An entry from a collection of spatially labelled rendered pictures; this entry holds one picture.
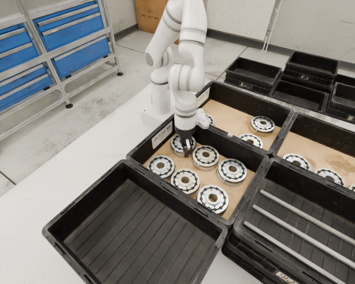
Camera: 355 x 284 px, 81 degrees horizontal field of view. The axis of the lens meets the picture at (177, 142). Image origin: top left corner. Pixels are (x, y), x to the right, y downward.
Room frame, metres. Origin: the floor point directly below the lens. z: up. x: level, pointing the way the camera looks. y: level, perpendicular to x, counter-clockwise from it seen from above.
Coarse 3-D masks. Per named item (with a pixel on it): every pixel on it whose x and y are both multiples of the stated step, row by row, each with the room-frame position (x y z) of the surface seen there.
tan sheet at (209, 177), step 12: (168, 144) 0.58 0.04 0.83; (168, 156) 0.52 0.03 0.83; (180, 168) 0.46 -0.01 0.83; (192, 168) 0.46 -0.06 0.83; (216, 168) 0.46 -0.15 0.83; (204, 180) 0.40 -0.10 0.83; (216, 180) 0.40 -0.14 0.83; (228, 192) 0.36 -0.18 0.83; (240, 192) 0.36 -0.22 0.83; (228, 216) 0.27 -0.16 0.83
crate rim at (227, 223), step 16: (160, 128) 0.57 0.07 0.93; (208, 128) 0.57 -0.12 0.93; (240, 144) 0.49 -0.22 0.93; (128, 160) 0.42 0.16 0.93; (160, 176) 0.36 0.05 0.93; (256, 176) 0.36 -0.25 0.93; (176, 192) 0.30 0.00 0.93; (208, 208) 0.25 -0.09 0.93; (240, 208) 0.25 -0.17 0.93; (224, 224) 0.21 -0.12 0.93
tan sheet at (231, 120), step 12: (204, 108) 0.82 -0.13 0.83; (216, 108) 0.82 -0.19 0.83; (228, 108) 0.82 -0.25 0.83; (216, 120) 0.73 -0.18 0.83; (228, 120) 0.73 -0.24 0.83; (240, 120) 0.73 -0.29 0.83; (228, 132) 0.65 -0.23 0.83; (240, 132) 0.65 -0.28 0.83; (276, 132) 0.65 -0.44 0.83; (264, 144) 0.58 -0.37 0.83
